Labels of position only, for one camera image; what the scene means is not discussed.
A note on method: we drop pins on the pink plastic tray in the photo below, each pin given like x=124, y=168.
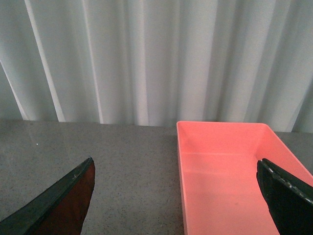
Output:
x=217, y=168

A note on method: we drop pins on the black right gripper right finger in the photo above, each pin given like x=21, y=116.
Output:
x=289, y=199

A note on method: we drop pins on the white pleated curtain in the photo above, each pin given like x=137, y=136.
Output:
x=155, y=62

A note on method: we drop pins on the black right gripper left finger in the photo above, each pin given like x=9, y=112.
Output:
x=59, y=210

